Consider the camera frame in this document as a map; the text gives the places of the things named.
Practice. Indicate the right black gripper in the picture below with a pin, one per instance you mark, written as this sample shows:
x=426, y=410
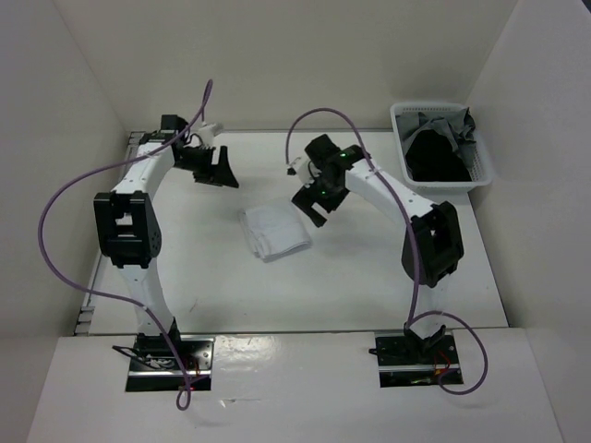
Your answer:
x=306, y=197

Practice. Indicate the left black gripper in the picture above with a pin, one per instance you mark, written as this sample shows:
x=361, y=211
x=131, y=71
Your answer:
x=222, y=174

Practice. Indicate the white skirt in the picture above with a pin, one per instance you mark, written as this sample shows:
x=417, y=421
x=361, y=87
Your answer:
x=274, y=230

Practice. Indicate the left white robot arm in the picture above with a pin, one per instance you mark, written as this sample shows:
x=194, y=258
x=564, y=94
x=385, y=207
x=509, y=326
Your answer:
x=127, y=226

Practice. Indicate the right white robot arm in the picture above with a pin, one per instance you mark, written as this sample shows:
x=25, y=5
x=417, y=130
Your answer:
x=433, y=244

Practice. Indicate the black skirt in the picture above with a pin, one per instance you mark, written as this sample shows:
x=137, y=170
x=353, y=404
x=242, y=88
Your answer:
x=430, y=158

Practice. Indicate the grey skirt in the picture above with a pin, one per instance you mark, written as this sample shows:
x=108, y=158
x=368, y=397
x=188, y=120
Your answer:
x=457, y=126

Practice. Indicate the white plastic basket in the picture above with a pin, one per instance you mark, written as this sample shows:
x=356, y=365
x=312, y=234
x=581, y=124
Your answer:
x=480, y=167

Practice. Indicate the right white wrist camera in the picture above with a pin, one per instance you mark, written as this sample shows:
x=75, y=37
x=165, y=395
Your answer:
x=304, y=170

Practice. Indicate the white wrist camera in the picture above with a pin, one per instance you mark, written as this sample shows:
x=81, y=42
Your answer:
x=304, y=170
x=204, y=136

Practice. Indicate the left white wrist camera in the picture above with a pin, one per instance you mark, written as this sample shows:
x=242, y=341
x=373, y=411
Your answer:
x=204, y=136

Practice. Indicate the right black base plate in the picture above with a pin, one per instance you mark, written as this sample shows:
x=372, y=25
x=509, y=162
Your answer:
x=402, y=362

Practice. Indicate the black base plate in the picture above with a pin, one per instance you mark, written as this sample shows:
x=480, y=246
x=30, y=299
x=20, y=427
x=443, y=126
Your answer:
x=402, y=362
x=153, y=367

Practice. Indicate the aluminium table edge rail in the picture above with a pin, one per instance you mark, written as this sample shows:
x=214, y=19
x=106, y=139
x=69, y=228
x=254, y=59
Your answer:
x=85, y=314

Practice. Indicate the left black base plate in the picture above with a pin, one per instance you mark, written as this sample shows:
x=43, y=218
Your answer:
x=153, y=367

